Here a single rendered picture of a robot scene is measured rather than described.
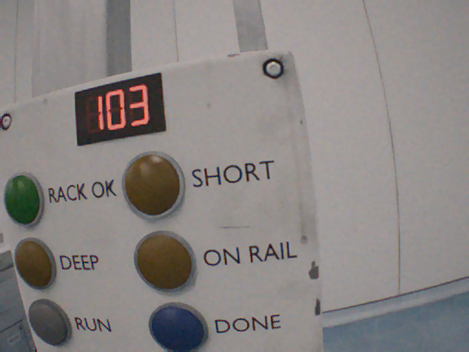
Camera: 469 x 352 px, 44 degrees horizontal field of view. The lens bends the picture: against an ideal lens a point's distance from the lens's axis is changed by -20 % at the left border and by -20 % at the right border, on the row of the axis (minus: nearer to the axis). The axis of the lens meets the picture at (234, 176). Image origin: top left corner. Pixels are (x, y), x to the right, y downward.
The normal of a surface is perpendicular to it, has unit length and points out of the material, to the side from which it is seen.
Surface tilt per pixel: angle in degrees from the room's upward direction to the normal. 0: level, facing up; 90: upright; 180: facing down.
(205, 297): 90
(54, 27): 90
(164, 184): 90
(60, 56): 90
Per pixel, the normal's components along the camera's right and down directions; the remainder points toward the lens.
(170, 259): -0.10, 0.04
